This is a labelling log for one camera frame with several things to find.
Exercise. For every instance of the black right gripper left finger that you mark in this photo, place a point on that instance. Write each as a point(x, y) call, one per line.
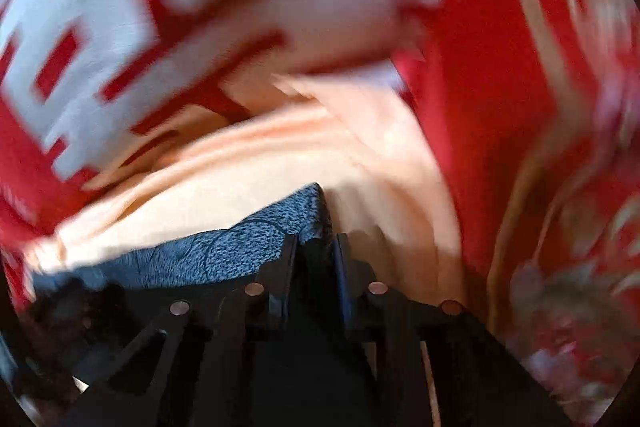
point(197, 363)

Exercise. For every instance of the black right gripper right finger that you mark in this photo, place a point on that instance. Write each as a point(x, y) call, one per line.
point(434, 365)

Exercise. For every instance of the black pants with grey waistband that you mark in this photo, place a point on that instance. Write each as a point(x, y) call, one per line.
point(185, 268)

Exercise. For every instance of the peach cushion cloth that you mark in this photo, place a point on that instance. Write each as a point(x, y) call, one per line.
point(360, 143)

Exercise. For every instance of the red bedspread with white characters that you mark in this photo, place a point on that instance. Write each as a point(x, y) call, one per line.
point(530, 108)

